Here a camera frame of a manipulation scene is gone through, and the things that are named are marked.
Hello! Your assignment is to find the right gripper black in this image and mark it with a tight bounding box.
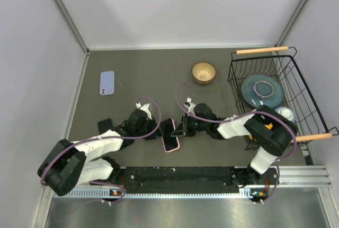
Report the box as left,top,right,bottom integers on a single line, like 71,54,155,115
172,113,209,137

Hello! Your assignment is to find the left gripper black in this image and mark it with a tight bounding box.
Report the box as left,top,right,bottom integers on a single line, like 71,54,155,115
135,116,164,141

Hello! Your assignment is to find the pink phone case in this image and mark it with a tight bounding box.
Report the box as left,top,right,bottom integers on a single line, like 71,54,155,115
160,118,181,153

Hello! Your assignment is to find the lavender phone case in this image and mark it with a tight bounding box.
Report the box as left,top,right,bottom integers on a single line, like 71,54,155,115
100,71,115,96

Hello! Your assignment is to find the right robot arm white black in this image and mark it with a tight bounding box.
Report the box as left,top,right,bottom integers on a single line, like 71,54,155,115
171,102,298,184

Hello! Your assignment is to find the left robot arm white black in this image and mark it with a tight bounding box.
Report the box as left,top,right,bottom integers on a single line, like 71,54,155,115
37,104,163,196

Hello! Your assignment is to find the tan ceramic bowl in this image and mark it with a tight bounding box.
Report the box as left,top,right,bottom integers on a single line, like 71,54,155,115
191,61,217,85

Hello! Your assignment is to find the yellow bowl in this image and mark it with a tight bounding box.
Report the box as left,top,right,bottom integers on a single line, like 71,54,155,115
249,123,273,142

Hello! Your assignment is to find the blue ceramic plate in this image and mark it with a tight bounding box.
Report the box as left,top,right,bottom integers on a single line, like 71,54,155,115
241,74,284,108

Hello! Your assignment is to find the blue white patterned bowl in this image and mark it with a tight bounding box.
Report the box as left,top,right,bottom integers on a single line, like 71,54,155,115
274,106,296,124

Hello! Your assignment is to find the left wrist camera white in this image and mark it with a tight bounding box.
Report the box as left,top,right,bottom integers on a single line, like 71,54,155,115
136,102,152,119

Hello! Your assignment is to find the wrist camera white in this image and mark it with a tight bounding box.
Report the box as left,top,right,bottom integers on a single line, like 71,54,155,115
136,102,152,119
184,97,196,115

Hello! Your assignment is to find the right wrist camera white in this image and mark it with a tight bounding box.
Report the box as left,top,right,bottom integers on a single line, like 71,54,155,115
184,97,196,115

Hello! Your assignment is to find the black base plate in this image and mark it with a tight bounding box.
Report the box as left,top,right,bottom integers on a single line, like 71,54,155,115
116,166,248,194

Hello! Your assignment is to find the black wire basket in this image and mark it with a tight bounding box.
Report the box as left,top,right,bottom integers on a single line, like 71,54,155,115
228,47,338,136

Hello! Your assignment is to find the aluminium rail frame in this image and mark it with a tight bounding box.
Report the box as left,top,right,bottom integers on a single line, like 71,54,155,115
42,165,338,227

